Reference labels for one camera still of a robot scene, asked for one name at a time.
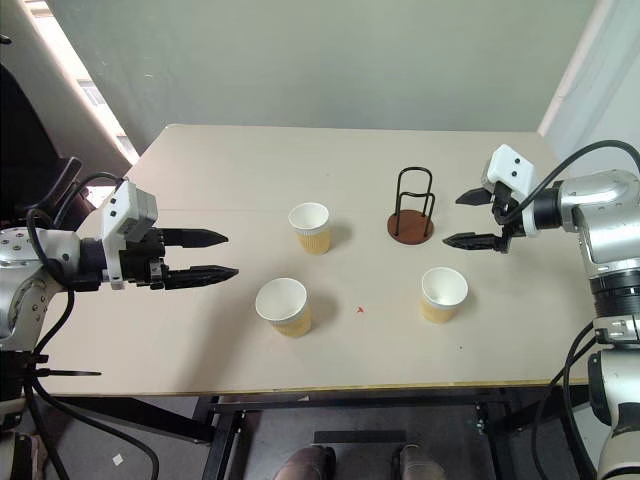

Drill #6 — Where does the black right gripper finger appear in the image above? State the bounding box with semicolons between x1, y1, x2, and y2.
455;187;497;207
441;231;505;253

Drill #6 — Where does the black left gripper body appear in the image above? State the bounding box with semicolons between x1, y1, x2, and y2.
118;227;170;292

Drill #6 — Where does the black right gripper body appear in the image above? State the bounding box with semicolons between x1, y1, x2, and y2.
491;181;526;254

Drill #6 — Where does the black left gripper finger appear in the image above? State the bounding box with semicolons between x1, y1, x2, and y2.
162;228;230;250
166;265;240;292

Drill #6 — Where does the yellow ribbed paper cup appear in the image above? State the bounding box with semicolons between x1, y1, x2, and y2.
418;266;470;326
254;277;313;339
287;201;333;256

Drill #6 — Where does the dark rounded shape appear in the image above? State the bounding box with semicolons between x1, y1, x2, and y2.
391;443;447;480
273;444;338;480

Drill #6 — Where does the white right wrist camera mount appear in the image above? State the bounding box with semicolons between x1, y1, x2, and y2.
480;144;539;239

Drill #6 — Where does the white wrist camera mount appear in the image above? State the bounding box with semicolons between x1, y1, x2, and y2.
480;144;539;239
101;180;159;291

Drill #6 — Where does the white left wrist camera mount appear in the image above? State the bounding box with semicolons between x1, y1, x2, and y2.
101;180;159;291

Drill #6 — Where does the black wire cup holder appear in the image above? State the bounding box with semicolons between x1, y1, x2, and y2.
387;167;436;246

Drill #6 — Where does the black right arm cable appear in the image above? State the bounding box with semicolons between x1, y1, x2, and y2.
497;139;640;224

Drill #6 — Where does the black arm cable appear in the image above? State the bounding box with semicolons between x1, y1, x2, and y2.
23;171;162;480
497;139;640;224

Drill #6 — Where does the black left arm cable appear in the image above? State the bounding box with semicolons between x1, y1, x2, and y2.
23;171;162;480

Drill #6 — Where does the black cable tie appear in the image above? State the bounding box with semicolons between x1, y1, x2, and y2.
29;352;103;382

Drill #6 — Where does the black right lower body cable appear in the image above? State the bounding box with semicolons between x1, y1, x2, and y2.
529;319;601;480

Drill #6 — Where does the black metal table frame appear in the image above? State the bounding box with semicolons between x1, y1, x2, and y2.
44;383;591;480

